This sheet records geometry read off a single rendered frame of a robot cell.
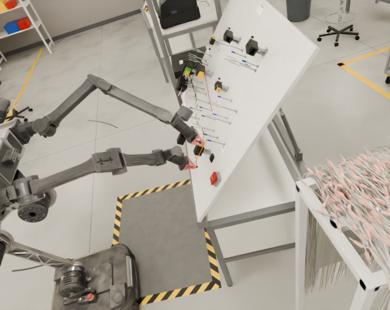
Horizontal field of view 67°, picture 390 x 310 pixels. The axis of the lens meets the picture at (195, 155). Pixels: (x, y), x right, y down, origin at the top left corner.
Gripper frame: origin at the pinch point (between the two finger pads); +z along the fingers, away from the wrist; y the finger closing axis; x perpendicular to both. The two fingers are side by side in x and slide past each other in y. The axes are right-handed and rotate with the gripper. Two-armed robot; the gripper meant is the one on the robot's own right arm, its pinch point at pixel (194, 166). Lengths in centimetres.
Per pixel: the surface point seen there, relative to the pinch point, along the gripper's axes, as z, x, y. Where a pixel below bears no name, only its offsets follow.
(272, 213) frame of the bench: 41, -6, -28
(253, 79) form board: -6, -58, -10
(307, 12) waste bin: 217, -188, 370
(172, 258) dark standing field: 48, 96, 27
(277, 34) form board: -11, -79, -12
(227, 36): -16, -68, 24
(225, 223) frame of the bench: 23.3, 13.3, -24.2
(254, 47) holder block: -16, -69, -12
